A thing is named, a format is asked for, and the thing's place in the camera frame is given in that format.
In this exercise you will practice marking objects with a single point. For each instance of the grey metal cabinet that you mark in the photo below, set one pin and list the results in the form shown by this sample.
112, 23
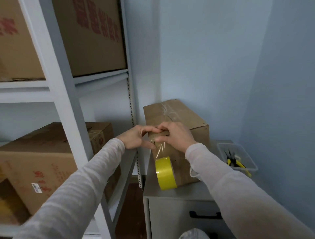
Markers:
169, 211

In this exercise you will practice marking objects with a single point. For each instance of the large red printed cardboard box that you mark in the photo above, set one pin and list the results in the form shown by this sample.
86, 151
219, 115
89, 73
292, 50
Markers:
93, 39

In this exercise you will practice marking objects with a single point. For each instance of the person's right forearm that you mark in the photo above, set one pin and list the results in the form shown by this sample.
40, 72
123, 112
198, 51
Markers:
241, 197

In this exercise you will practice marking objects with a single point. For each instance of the white plastic bag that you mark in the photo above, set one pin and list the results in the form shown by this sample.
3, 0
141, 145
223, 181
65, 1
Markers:
194, 234

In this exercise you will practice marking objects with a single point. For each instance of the person's left forearm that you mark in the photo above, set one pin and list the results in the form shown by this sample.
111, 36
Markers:
73, 192

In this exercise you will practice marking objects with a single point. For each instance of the clear plastic container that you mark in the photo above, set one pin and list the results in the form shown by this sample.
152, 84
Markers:
246, 155

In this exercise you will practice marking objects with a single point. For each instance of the labelled red printed cardboard box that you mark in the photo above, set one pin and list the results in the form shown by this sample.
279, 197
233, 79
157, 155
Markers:
37, 167

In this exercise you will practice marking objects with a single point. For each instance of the person's left thumb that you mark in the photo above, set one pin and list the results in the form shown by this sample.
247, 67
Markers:
148, 144

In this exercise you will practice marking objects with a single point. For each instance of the person's right hand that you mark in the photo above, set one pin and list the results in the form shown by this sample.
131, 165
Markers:
179, 137

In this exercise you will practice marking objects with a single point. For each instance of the person's left hand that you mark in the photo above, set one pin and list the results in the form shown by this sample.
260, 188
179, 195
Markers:
131, 139

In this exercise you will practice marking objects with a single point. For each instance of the white metal shelf rack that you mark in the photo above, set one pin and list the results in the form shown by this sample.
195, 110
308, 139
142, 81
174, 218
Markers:
66, 98

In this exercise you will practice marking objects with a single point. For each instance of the taped brown cardboard box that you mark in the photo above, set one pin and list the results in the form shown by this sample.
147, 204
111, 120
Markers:
182, 115

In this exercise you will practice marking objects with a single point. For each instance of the person's right fingers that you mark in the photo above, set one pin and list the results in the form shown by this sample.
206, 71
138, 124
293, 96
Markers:
164, 128

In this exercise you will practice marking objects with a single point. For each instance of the yellow packing tape roll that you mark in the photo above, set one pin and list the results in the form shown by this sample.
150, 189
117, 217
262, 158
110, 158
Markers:
165, 173

